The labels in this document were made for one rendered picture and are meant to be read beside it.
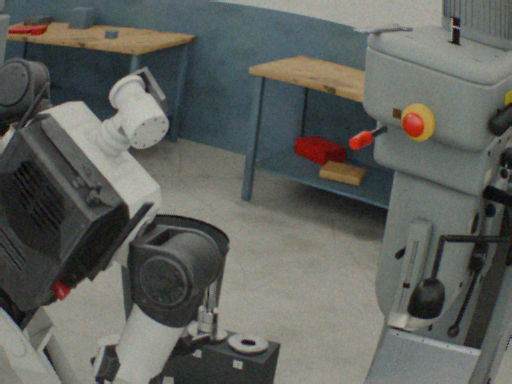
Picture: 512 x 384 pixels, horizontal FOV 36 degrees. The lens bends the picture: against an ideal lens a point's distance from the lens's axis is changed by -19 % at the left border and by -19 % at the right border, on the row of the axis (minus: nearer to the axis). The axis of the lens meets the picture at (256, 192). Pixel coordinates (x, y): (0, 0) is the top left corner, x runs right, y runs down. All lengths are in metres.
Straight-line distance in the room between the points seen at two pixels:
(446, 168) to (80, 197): 0.64
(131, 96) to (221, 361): 0.81
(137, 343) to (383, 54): 0.62
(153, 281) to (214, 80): 5.59
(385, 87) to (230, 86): 5.39
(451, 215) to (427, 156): 0.13
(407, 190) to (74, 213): 0.64
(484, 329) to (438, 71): 0.94
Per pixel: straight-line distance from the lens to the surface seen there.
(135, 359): 1.44
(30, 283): 1.36
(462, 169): 1.52
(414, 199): 1.60
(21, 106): 1.40
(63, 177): 1.26
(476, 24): 1.75
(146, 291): 1.33
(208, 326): 2.01
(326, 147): 6.14
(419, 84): 1.41
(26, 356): 1.57
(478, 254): 1.71
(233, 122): 6.84
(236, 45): 6.72
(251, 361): 1.97
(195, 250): 1.36
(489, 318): 2.14
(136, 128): 1.34
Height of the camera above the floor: 2.10
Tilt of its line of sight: 20 degrees down
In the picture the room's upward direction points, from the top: 7 degrees clockwise
